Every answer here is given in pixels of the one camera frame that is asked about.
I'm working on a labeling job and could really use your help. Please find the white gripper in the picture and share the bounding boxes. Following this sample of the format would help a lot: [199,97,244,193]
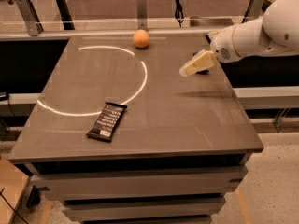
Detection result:
[179,26,241,77]

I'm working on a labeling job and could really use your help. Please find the blue rxbar wrapper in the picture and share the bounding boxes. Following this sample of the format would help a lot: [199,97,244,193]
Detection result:
[193,51,210,74]

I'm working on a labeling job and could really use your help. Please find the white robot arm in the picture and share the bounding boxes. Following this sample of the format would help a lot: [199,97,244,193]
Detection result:
[179,0,299,77]

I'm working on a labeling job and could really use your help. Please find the black rxbar wrapper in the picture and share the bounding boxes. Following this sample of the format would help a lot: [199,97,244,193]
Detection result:
[86,102,127,142]

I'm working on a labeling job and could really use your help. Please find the orange fruit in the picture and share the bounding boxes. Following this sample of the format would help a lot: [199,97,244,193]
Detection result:
[133,29,150,49]

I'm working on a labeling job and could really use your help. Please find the grey table drawer unit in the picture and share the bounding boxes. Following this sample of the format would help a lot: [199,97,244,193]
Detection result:
[33,162,248,224]

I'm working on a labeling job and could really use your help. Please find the wooden box at left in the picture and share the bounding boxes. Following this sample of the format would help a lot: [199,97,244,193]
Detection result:
[0,158,29,224]

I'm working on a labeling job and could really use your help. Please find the clear acrylic barrier rail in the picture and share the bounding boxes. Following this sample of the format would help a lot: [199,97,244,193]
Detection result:
[0,16,243,34]

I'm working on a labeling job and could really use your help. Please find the black hanging cable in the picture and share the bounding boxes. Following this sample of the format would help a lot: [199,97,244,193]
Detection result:
[172,0,185,28]

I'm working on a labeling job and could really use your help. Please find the right metal bracket post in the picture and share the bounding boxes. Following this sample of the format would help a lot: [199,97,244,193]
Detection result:
[242,0,264,22]

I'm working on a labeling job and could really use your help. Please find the metal bracket post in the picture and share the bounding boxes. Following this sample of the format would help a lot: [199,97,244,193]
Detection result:
[14,0,44,36]
[136,0,148,30]
[242,0,264,22]

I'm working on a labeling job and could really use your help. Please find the middle metal bracket post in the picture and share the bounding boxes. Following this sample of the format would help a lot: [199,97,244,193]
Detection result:
[136,0,148,30]

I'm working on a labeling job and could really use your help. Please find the left metal bracket post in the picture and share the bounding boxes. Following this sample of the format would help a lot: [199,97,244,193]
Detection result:
[14,0,44,36]

